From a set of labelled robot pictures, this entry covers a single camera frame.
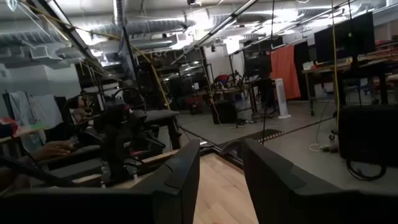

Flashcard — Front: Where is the black speaker box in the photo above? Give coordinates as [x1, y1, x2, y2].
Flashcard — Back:
[211, 99, 238, 126]

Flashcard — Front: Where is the grey hanging cloth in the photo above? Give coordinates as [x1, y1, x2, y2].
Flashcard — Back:
[27, 95, 65, 128]

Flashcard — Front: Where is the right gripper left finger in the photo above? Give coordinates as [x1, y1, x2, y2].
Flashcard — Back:
[132, 139, 201, 224]

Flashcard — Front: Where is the cluttered wooden workbench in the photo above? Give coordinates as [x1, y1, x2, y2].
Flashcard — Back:
[302, 40, 398, 116]

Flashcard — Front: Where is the person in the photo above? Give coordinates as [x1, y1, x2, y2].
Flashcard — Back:
[67, 95, 94, 125]

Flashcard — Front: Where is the yellow hanging cable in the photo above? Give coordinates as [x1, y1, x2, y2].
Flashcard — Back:
[330, 0, 341, 131]

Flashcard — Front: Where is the coiled black cable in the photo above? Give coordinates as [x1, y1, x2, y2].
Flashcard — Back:
[345, 159, 388, 182]

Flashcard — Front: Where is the black floor box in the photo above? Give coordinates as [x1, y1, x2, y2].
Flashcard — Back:
[338, 105, 398, 166]

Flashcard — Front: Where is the orange-red hanging cloth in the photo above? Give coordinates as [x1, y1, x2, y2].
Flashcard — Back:
[269, 44, 302, 101]

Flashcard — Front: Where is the person's hand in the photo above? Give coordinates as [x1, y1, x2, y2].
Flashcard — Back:
[29, 139, 77, 161]

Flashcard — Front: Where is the large black monitor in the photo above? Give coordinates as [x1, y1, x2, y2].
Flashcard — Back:
[313, 11, 376, 63]

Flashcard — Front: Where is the dark grey desk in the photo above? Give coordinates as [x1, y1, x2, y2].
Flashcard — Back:
[136, 108, 183, 151]

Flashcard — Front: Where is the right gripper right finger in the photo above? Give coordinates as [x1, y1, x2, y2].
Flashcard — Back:
[242, 138, 336, 224]

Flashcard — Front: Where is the black hazard-striped floor mat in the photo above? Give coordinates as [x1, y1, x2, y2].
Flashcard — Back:
[247, 128, 285, 144]

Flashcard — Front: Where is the white tower fan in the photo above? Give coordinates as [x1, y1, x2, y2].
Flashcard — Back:
[274, 78, 292, 120]

